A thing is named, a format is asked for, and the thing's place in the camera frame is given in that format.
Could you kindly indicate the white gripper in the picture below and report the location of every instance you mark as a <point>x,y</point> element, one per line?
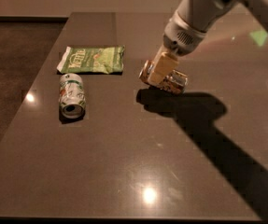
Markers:
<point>182,38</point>

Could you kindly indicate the orange soda can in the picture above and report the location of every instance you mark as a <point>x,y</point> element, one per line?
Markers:
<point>174,83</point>

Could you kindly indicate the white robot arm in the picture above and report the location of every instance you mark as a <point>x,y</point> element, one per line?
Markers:
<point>258,8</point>

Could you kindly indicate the green and white soda can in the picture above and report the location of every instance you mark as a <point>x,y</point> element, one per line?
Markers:
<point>72,100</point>

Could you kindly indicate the green Kettle chip bag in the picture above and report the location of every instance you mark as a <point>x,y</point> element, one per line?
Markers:
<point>107,60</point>

